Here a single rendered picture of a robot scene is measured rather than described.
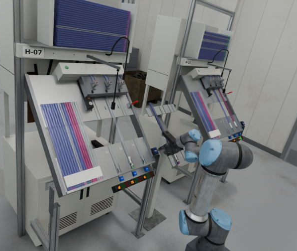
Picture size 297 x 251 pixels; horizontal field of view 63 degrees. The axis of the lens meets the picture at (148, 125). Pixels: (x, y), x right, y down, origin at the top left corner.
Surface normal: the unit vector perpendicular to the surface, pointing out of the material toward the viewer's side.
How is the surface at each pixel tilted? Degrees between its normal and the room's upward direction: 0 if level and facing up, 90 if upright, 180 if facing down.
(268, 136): 90
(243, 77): 90
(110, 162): 44
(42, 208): 90
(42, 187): 90
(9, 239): 0
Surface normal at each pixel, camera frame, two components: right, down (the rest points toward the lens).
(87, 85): 0.61, -0.39
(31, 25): 0.69, 0.38
